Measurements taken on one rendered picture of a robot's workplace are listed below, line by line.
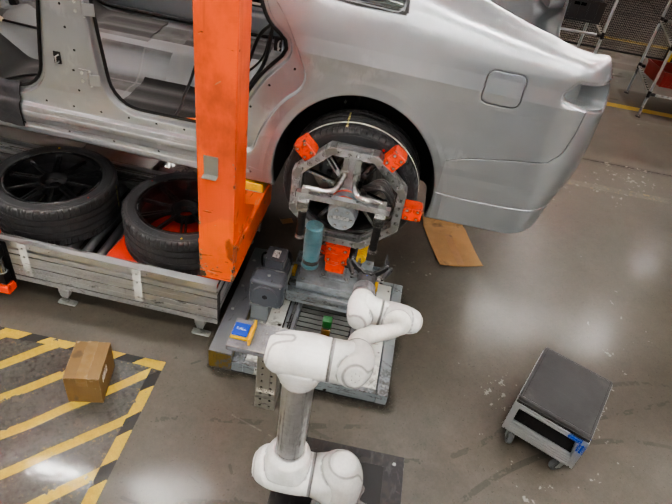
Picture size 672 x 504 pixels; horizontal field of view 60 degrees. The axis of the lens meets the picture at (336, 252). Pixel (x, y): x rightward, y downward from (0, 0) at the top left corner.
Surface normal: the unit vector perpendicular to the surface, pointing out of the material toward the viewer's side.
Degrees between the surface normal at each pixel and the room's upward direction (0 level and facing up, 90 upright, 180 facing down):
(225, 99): 90
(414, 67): 90
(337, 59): 90
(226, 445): 0
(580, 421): 0
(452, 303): 0
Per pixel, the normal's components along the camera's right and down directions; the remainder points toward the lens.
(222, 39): -0.18, 0.62
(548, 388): 0.13, -0.75
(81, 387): 0.04, 0.65
